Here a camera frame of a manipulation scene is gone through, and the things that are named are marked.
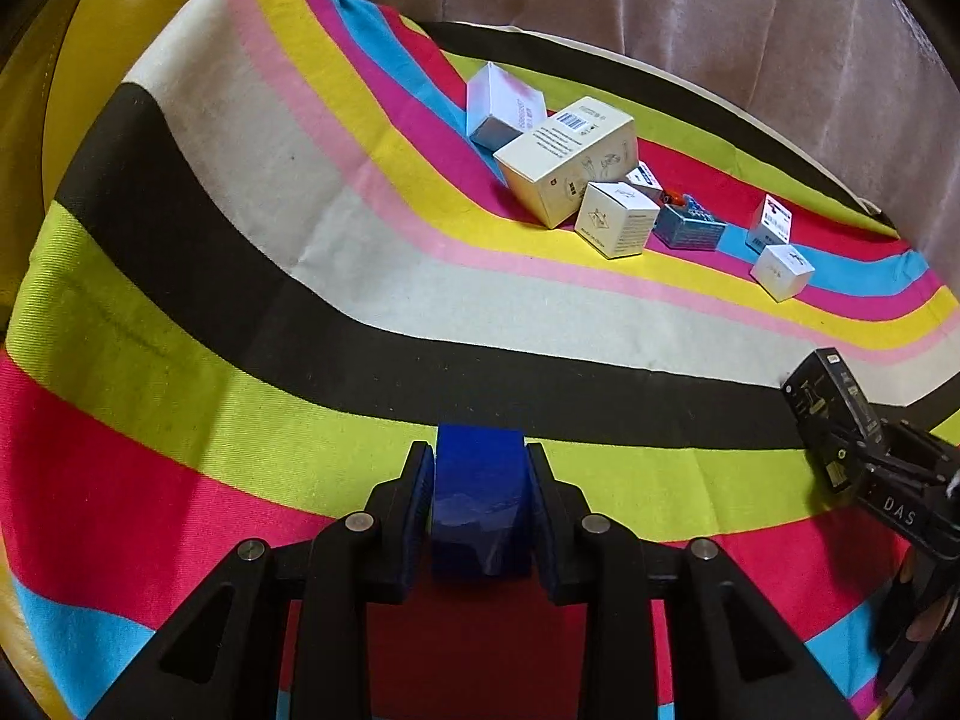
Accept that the black gold-print box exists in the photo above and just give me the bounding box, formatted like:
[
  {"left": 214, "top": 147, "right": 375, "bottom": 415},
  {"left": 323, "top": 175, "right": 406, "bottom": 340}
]
[{"left": 781, "top": 348, "right": 885, "bottom": 494}]

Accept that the white TS logo box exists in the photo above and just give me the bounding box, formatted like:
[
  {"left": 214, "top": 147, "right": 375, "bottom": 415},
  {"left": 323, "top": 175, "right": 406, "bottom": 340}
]
[{"left": 750, "top": 244, "right": 815, "bottom": 302}]

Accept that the white red-blue medicine box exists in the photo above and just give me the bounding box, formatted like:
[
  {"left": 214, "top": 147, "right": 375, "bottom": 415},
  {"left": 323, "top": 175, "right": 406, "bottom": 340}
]
[
  {"left": 625, "top": 161, "right": 662, "bottom": 202},
  {"left": 747, "top": 193, "right": 793, "bottom": 254}
]

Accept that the dark blue small box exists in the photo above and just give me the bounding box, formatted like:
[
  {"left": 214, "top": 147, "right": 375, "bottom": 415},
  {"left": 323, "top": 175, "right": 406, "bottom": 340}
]
[{"left": 430, "top": 424, "right": 532, "bottom": 583}]

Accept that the teal printed box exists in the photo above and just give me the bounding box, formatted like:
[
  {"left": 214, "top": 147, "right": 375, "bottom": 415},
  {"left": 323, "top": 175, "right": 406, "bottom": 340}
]
[{"left": 652, "top": 193, "right": 727, "bottom": 252}]

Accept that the small white cube box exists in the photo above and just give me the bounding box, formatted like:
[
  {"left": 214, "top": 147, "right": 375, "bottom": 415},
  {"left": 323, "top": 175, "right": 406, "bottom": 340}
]
[{"left": 574, "top": 182, "right": 661, "bottom": 259}]

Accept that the tall beige printed box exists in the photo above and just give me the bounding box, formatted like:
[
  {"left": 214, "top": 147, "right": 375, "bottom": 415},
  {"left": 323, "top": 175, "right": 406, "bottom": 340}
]
[{"left": 493, "top": 96, "right": 638, "bottom": 229}]

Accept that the white pink-stained box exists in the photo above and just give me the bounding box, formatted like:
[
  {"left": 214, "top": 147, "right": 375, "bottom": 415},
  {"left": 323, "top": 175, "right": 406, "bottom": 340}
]
[{"left": 467, "top": 62, "right": 547, "bottom": 151}]

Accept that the red blue toy car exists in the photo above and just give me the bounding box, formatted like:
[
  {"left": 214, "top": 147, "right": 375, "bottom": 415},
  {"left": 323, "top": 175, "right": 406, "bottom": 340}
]
[{"left": 661, "top": 190, "right": 686, "bottom": 208}]

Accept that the colourful striped cloth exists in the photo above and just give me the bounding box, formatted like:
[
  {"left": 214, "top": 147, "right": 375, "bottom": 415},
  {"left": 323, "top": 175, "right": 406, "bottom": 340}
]
[{"left": 2, "top": 0, "right": 958, "bottom": 718}]

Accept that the beige velvet sofa backrest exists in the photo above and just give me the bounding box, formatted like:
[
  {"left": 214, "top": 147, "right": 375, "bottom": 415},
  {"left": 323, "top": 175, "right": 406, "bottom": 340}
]
[{"left": 374, "top": 0, "right": 958, "bottom": 281}]

